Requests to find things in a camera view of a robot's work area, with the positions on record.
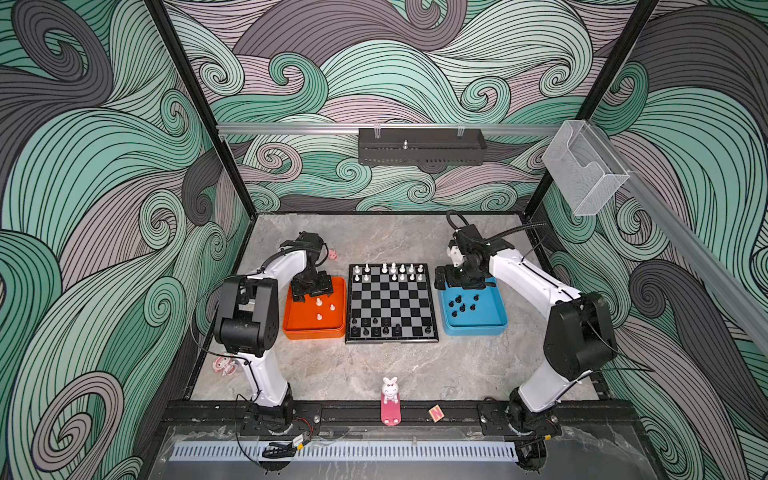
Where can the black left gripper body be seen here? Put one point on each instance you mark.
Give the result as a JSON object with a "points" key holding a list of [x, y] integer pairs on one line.
{"points": [[312, 284]]}

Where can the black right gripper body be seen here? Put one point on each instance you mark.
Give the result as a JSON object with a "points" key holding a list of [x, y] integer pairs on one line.
{"points": [[462, 275]]}

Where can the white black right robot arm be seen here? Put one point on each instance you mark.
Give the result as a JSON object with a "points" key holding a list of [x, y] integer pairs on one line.
{"points": [[579, 338]]}

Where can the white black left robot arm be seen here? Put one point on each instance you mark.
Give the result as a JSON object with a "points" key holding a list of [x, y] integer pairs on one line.
{"points": [[248, 318]]}

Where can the black white chess board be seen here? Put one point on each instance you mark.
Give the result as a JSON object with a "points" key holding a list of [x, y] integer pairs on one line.
{"points": [[390, 303]]}

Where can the orange plastic tray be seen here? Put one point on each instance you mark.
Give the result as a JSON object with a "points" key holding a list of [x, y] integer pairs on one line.
{"points": [[322, 317]]}

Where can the blue plastic tray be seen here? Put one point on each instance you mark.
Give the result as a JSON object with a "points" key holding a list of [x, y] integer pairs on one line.
{"points": [[473, 312]]}

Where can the pink white plush toy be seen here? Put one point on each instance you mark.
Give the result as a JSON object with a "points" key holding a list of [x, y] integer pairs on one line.
{"points": [[225, 366]]}

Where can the white rabbit figurine pink stand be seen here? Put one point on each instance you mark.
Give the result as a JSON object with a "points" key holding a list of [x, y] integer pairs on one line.
{"points": [[390, 402]]}

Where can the small orange letter block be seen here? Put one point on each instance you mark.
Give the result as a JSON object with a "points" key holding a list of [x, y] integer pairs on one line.
{"points": [[436, 413]]}

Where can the black perforated wall shelf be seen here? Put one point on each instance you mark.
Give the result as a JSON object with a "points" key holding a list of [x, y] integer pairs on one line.
{"points": [[427, 149]]}

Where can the clear acrylic wall holder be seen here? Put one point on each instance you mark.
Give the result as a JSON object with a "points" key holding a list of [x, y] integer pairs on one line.
{"points": [[585, 166]]}

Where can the white slotted cable duct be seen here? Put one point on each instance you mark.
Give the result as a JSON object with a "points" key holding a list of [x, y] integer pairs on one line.
{"points": [[353, 451]]}

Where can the silver aluminium rail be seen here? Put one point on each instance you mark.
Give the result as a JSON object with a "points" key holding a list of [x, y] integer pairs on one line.
{"points": [[305, 128]]}

